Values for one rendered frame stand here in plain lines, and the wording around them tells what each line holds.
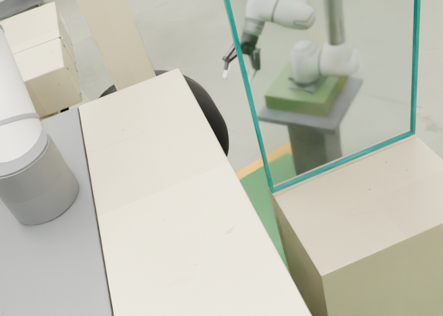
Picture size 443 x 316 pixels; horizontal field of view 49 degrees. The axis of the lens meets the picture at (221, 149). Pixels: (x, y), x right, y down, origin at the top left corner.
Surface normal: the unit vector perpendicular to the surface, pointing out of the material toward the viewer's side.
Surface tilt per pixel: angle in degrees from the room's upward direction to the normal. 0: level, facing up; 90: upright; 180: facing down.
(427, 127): 0
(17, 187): 90
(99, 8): 90
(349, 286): 90
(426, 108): 0
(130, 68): 90
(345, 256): 0
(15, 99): 63
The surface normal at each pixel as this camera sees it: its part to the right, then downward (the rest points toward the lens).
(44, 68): -0.23, -0.73
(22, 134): 0.57, -0.22
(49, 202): 0.64, 0.39
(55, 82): 0.31, 0.58
